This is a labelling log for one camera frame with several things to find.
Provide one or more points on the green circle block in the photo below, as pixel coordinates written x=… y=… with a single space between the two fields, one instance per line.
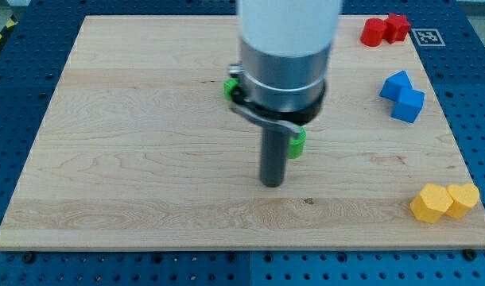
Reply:
x=296 y=145

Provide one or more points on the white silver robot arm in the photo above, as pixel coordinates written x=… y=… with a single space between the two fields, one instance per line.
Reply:
x=284 y=47

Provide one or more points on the green star block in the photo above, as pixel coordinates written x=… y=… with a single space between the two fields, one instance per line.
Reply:
x=228 y=86

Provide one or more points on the red star block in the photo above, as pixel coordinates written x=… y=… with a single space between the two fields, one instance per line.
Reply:
x=397 y=27

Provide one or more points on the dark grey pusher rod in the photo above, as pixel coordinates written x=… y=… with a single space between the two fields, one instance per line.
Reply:
x=273 y=158

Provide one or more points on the light wooden board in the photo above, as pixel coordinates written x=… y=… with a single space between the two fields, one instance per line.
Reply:
x=139 y=151

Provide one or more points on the blue triangle block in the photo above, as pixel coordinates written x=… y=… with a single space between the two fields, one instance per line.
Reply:
x=393 y=85

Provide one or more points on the red cylinder block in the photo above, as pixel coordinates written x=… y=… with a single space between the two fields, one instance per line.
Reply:
x=373 y=32

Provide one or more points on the blue cube block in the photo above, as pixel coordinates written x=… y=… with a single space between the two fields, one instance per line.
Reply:
x=408 y=105

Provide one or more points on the yellow hexagon block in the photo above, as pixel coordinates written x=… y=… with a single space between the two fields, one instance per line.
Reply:
x=431 y=203

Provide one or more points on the white fiducial marker tag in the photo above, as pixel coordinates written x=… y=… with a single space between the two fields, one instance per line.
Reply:
x=427 y=37

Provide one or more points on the yellow heart block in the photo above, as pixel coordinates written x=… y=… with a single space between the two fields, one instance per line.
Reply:
x=464 y=198

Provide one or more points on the yellow black hazard tape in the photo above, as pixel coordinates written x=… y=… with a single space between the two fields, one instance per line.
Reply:
x=7 y=30

